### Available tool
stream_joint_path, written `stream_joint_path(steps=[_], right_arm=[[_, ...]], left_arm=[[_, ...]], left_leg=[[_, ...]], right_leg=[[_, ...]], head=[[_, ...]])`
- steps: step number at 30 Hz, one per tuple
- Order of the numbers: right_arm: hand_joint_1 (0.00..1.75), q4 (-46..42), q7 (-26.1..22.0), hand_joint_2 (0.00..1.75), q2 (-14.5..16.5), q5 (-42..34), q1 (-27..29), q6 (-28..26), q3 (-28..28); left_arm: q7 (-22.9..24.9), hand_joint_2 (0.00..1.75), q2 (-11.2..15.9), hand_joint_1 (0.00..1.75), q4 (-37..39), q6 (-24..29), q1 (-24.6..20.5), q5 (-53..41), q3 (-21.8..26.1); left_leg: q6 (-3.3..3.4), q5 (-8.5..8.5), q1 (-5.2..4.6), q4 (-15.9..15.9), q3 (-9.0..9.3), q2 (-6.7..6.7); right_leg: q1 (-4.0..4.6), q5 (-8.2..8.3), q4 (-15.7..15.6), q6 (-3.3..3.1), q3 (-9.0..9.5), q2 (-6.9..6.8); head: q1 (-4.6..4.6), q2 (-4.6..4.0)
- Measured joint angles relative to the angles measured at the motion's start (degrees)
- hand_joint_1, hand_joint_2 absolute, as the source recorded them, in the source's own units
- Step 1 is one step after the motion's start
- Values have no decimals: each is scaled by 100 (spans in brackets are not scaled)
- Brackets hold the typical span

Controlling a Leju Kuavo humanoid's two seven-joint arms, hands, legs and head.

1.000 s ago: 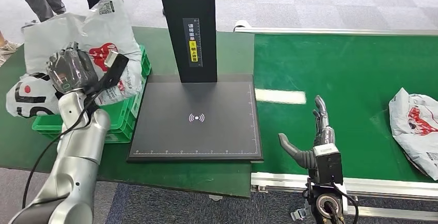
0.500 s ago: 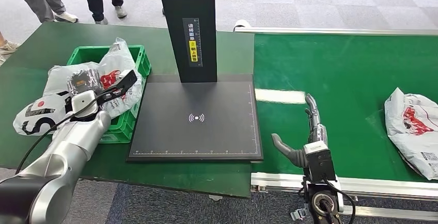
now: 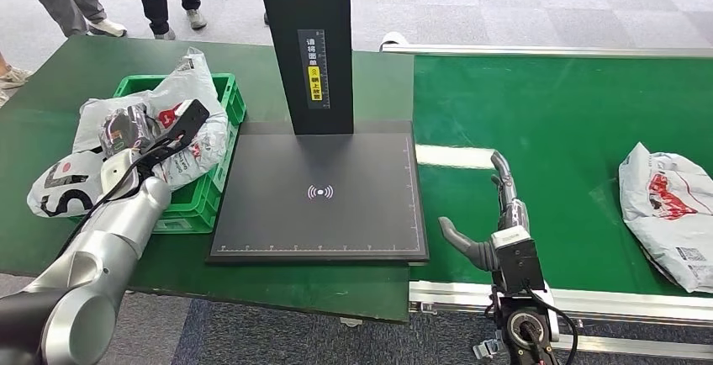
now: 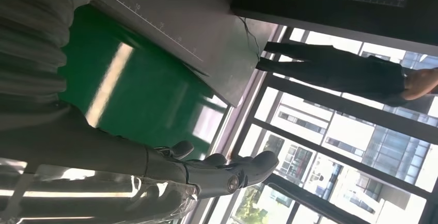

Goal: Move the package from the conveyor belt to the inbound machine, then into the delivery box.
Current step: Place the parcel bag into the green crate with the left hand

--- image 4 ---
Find green conveyor belt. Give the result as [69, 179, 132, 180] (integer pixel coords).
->
[58, 4, 230, 162]

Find black inbound machine column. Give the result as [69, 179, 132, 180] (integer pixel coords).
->
[231, 0, 438, 57]

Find person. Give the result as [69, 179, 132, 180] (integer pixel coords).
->
[255, 40, 438, 107]

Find dark window frame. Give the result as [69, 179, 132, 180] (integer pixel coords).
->
[232, 27, 438, 224]

